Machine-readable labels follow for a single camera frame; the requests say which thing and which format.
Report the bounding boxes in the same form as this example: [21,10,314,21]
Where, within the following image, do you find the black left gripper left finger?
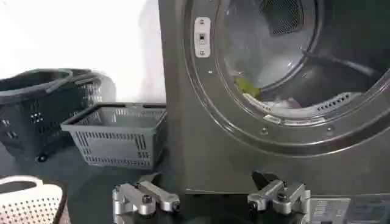
[112,173,181,224]

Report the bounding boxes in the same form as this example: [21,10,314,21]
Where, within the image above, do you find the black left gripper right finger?
[247,170,312,224]

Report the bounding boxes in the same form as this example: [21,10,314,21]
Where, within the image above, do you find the grey plastic laundry basket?
[60,102,168,170]

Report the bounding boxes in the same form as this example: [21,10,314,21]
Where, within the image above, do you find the grey dryer machine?
[157,0,390,195]

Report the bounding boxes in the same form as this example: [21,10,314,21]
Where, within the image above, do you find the white pink garment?
[264,97,302,111]

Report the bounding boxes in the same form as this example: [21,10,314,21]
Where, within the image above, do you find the green garment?
[233,77,262,99]

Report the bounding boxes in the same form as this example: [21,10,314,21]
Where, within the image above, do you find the white perforated laundry basket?
[0,175,68,224]

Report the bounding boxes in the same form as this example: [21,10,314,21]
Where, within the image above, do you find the black wheeled laundry basket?
[0,68,104,163]

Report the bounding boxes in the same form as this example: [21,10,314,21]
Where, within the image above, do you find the white door latch plate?
[194,16,211,58]

